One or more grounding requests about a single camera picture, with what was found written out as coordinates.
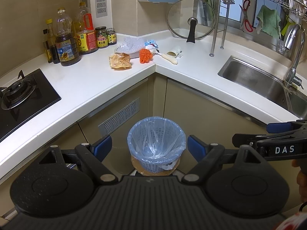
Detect chrome faucet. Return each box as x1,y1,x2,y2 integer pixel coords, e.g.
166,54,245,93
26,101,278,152
281,24,305,90

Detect dark soy sauce jug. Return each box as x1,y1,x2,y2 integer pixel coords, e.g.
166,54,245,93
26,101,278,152
54,7,81,67

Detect green label sauce jar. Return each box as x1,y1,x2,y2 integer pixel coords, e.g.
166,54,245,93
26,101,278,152
95,26,108,48

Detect red handle oil jug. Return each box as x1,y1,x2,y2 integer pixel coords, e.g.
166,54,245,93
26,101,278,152
75,2,98,55

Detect grey cabinet vent grille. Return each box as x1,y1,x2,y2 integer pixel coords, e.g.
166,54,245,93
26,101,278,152
98,98,140,136

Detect orange mesh scrubber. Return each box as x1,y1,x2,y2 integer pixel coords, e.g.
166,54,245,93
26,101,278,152
139,48,153,64

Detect glass pot lid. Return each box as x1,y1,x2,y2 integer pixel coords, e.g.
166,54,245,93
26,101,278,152
167,0,216,43

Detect brown cardboard base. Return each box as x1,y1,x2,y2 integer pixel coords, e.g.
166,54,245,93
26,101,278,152
131,156,180,177

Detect red handled scissors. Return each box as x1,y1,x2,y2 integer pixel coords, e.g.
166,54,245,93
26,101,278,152
239,0,253,33

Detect blue lined trash basket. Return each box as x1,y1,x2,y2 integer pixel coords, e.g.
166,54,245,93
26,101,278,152
127,116,186,165

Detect green dish cloth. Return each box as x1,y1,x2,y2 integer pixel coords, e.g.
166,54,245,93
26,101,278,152
256,5,281,39

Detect clear plastic container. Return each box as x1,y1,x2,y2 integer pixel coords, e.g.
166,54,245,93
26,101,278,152
115,37,145,59

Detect black gas stove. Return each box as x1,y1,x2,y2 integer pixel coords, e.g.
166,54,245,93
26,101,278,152
1,69,61,141

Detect steel sink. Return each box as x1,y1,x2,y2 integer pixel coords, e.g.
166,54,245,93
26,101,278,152
218,57,307,119

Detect checkered lid sauce jar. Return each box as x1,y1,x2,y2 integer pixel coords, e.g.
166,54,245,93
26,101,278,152
107,28,117,45

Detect blue face mask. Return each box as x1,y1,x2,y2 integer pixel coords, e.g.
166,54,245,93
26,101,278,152
145,40,159,50

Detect person right hand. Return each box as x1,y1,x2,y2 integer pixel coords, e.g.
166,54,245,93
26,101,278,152
297,171,307,203

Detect brown paper bag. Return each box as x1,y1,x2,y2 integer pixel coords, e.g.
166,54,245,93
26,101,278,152
109,53,132,70

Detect cream plastic tube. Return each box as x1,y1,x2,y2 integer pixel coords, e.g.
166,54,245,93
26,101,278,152
156,49,178,65

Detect small dark sauce bottle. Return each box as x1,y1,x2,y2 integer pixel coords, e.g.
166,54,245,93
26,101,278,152
43,29,60,64

